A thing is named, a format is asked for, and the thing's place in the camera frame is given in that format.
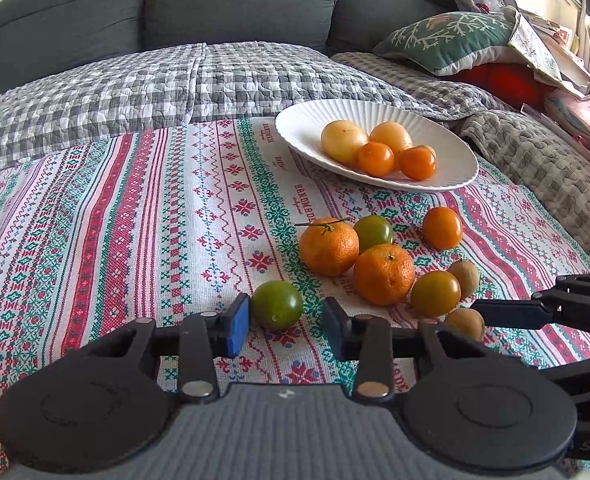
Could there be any dark grey sofa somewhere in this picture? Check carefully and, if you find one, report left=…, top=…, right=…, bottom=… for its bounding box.
left=0, top=0, right=458, bottom=96

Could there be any grey white checked quilt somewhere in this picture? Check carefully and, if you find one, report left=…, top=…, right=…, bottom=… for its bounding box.
left=0, top=41, right=426, bottom=173

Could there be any yellow-green tomato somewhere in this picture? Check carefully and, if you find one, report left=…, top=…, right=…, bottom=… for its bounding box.
left=410, top=270, right=462, bottom=318

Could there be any beige grey checked blanket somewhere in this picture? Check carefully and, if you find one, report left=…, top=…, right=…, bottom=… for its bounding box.
left=332, top=51, right=513, bottom=121

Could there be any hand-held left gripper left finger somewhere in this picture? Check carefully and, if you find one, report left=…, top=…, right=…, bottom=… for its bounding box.
left=92, top=292, right=252, bottom=403

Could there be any pink folded cloth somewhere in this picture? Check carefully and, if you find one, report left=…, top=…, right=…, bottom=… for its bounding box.
left=545, top=90, right=590, bottom=146

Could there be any orange mandarin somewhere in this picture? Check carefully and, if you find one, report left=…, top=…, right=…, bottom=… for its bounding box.
left=353, top=243, right=417, bottom=307

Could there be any orange tomato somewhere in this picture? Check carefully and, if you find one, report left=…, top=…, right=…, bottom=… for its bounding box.
left=356, top=141, right=396, bottom=178
left=421, top=206, right=464, bottom=251
left=398, top=146, right=437, bottom=182

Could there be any stack of papers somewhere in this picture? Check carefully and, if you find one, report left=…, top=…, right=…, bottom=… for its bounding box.
left=517, top=7, right=590, bottom=98

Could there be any white ribbed plate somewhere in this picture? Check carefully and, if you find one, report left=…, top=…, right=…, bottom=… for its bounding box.
left=275, top=99, right=479, bottom=192

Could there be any red fuzzy cushion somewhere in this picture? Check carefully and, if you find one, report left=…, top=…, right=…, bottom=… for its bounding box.
left=455, top=62, right=556, bottom=111

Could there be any mandarin with stem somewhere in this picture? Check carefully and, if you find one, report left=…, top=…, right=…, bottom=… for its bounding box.
left=295, top=217, right=361, bottom=277

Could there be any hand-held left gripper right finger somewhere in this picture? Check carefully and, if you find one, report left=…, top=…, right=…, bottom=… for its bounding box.
left=321, top=296, right=480, bottom=403

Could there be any grey patchwork quilt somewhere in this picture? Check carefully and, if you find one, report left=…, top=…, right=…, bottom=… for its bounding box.
left=457, top=109, right=590, bottom=276

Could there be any green tomato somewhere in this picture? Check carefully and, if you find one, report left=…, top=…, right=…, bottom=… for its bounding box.
left=353, top=215, right=395, bottom=255
left=251, top=280, right=305, bottom=331

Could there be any pale yellow round fruit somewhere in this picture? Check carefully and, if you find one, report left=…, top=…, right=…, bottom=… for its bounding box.
left=321, top=120, right=370, bottom=166

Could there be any red green embroidered cloth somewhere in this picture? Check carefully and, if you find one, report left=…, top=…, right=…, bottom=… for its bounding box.
left=0, top=115, right=590, bottom=476

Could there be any green pillow white branch print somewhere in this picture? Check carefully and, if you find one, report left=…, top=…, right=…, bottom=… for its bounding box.
left=372, top=10, right=518, bottom=77

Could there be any clear plastic board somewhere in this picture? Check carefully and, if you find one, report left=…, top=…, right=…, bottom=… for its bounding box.
left=521, top=102, right=590, bottom=183

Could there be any white floral cloth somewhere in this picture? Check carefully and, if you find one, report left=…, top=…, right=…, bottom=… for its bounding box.
left=507, top=7, right=563, bottom=86

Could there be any golden yellow round fruit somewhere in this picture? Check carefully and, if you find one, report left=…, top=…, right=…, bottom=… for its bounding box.
left=369, top=121, right=414, bottom=157

